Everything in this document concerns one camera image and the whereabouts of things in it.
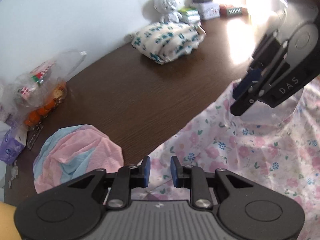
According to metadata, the purple tissue pack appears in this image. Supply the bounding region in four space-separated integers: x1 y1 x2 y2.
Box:
0 124 28 165

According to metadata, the white blue patterned folded cloth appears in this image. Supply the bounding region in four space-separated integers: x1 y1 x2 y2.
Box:
131 22 206 64

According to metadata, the pink floral dress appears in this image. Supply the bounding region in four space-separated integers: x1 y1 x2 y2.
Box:
132 79 319 239

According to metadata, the white printed small box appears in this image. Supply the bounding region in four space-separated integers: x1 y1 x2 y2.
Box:
198 2 220 21

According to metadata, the green white small box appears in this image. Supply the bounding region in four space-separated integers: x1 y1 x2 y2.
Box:
178 7 201 24

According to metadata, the yellow thermos jug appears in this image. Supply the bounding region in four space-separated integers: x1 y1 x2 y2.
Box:
0 202 21 240

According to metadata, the white robot figurine speaker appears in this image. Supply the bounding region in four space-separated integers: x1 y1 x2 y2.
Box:
153 0 182 23

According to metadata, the red brown small box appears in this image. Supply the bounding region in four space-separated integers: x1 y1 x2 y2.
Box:
220 4 248 18

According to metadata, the plastic bag with oranges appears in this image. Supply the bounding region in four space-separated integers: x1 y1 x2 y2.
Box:
9 50 87 128

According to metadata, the pink and blue garment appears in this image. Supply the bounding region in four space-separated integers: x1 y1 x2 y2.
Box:
33 125 124 193

